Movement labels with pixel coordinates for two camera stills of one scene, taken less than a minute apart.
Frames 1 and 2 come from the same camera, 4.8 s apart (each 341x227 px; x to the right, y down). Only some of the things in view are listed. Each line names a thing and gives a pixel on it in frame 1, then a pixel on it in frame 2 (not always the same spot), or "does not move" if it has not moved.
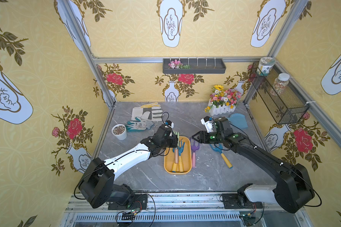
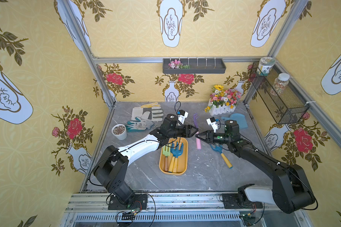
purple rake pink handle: (194, 148) to (198, 139)
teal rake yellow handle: (219, 149) does not move
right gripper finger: (200, 136) does not move
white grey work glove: (153, 113) does not move
